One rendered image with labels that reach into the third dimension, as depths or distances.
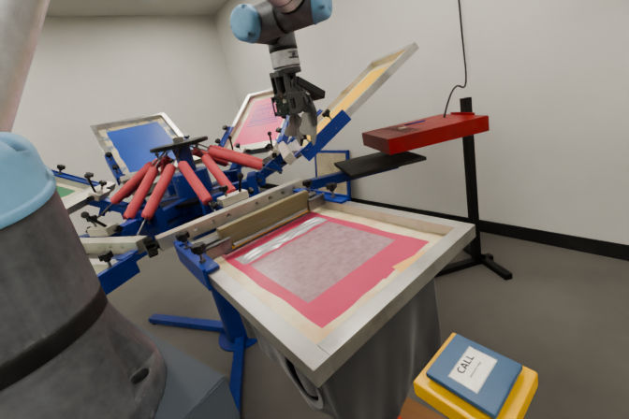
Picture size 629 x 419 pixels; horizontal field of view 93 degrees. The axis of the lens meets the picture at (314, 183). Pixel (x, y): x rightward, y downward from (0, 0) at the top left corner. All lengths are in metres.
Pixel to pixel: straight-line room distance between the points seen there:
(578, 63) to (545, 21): 0.32
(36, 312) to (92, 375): 0.06
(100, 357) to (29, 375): 0.04
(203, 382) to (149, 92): 5.03
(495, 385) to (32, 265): 0.54
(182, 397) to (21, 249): 0.16
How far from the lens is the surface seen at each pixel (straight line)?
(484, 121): 2.00
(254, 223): 1.09
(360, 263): 0.85
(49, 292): 0.26
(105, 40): 5.30
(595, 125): 2.55
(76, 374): 0.28
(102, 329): 0.29
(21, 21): 0.45
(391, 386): 0.99
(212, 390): 0.31
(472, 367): 0.59
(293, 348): 0.61
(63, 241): 0.27
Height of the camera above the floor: 1.40
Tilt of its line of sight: 16 degrees down
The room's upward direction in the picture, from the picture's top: 12 degrees counter-clockwise
